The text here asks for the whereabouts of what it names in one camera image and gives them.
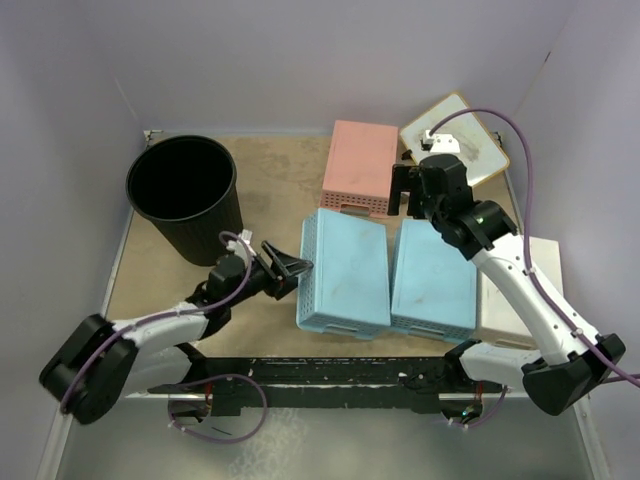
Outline light blue top basket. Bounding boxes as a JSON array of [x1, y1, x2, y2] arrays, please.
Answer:
[[390, 219, 477, 343]]

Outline white perforated basket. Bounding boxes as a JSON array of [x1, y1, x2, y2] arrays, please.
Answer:
[[474, 237, 564, 351]]

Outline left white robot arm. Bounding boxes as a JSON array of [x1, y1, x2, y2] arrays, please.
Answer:
[[39, 239, 313, 425]]

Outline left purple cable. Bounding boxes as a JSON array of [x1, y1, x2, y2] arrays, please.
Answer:
[[59, 230, 254, 415]]

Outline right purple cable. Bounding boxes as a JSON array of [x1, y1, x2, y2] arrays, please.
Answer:
[[424, 107, 640, 389]]

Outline aluminium frame rail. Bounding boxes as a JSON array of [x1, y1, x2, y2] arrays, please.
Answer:
[[37, 389, 166, 480]]

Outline pink perforated basket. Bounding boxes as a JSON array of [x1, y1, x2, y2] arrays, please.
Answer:
[[320, 120, 399, 218]]

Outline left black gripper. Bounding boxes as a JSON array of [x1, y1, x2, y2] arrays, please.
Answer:
[[226, 242, 310, 308]]

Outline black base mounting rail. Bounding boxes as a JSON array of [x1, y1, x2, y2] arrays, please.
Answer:
[[150, 357, 501, 416]]

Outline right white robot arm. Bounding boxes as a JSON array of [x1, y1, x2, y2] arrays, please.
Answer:
[[296, 154, 626, 416]]

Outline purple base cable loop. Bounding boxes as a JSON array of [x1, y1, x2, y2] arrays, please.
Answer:
[[167, 375, 269, 445]]

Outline large black ribbed bin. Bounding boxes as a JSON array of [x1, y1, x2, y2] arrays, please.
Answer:
[[126, 135, 243, 267]]

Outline light blue basket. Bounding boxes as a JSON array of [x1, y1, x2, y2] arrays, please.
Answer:
[[296, 208, 391, 340], [390, 219, 477, 343]]

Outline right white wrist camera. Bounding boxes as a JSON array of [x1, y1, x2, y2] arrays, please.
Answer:
[[420, 130, 461, 154]]

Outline white board with wooden rim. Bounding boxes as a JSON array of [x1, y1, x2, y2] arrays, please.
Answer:
[[399, 92, 510, 187]]

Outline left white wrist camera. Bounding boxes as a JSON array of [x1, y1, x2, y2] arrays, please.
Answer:
[[226, 229, 255, 256]]

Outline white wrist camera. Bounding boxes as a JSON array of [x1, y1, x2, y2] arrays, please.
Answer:
[[226, 229, 255, 256], [420, 130, 461, 154]]

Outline light blue bottom basket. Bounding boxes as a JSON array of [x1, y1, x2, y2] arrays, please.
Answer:
[[296, 208, 391, 340]]

